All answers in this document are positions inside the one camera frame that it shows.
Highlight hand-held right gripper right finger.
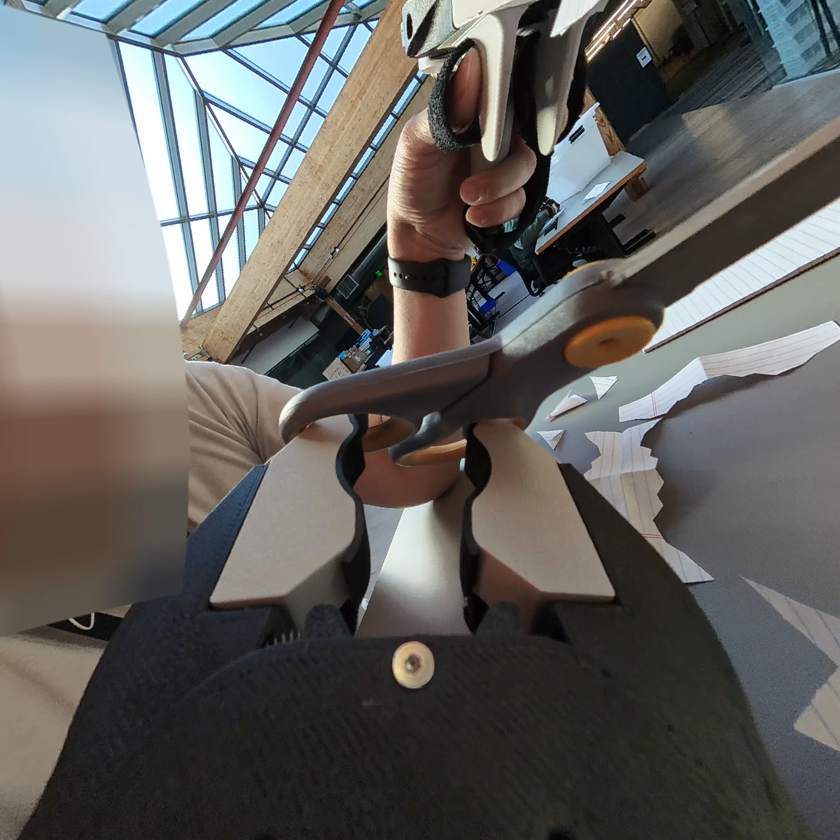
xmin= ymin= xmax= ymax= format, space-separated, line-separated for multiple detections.
xmin=459 ymin=420 xmax=618 ymax=636

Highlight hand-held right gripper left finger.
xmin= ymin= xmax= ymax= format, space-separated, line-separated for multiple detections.
xmin=210 ymin=413 xmax=374 ymax=636

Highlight narrow lined paper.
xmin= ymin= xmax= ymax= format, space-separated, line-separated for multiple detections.
xmin=583 ymin=420 xmax=716 ymax=585

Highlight grey orange scissors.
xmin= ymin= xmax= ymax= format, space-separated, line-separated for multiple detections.
xmin=279 ymin=134 xmax=840 ymax=468

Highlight torn lined paper piece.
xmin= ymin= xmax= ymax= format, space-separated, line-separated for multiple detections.
xmin=742 ymin=576 xmax=840 ymax=750
xmin=619 ymin=320 xmax=840 ymax=423

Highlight person's left forearm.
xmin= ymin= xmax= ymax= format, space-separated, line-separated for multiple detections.
xmin=357 ymin=289 xmax=473 ymax=509

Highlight grey desk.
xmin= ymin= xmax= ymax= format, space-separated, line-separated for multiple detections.
xmin=357 ymin=262 xmax=840 ymax=840

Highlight person's left hand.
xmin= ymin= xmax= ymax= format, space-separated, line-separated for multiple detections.
xmin=387 ymin=46 xmax=539 ymax=263

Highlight white table black legs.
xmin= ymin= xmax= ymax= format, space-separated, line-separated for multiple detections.
xmin=535 ymin=101 xmax=648 ymax=290

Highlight black smartwatch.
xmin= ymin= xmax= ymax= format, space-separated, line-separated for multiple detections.
xmin=387 ymin=255 xmax=473 ymax=299

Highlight lined paper pad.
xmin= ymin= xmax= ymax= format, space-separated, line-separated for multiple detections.
xmin=646 ymin=203 xmax=840 ymax=353

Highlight black harness strap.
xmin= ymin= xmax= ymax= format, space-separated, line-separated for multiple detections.
xmin=49 ymin=605 xmax=135 ymax=643

